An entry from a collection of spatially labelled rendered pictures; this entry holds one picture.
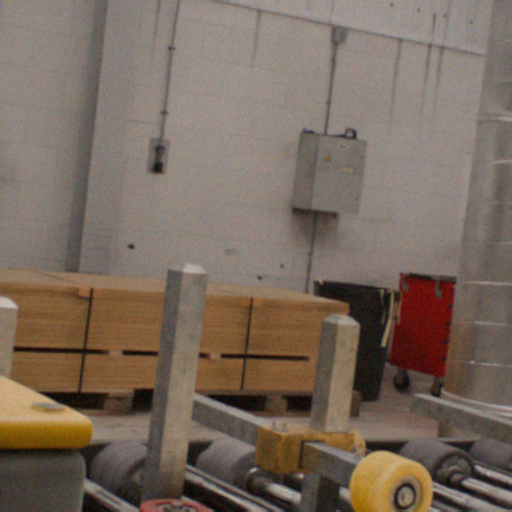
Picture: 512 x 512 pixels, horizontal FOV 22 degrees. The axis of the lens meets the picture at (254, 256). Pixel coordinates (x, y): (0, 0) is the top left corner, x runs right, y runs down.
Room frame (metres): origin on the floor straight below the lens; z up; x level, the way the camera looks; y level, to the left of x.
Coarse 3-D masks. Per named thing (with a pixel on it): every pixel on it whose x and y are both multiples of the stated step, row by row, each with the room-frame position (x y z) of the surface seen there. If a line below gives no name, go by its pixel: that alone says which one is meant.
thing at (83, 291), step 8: (40, 272) 7.23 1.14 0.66; (80, 288) 6.68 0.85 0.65; (88, 288) 6.71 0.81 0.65; (96, 288) 6.74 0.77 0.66; (216, 288) 7.56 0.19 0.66; (80, 296) 6.68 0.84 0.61; (88, 296) 6.71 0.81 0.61; (96, 296) 6.74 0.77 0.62; (240, 296) 7.27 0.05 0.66; (248, 304) 7.25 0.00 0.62; (256, 304) 7.28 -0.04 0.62; (88, 312) 6.71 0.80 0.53; (88, 320) 6.72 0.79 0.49; (248, 320) 7.25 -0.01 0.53; (88, 328) 6.72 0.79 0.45; (248, 328) 7.26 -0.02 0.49; (248, 336) 7.26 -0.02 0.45; (80, 368) 6.71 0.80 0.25; (80, 376) 6.71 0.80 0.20; (80, 384) 6.72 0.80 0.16
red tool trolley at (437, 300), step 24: (408, 288) 9.00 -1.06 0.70; (432, 288) 8.84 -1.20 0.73; (408, 312) 8.98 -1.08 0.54; (432, 312) 8.82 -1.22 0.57; (408, 336) 8.96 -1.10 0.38; (432, 336) 8.80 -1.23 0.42; (408, 360) 8.94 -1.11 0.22; (432, 360) 8.78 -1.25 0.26; (408, 384) 9.03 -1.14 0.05; (432, 384) 8.83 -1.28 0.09
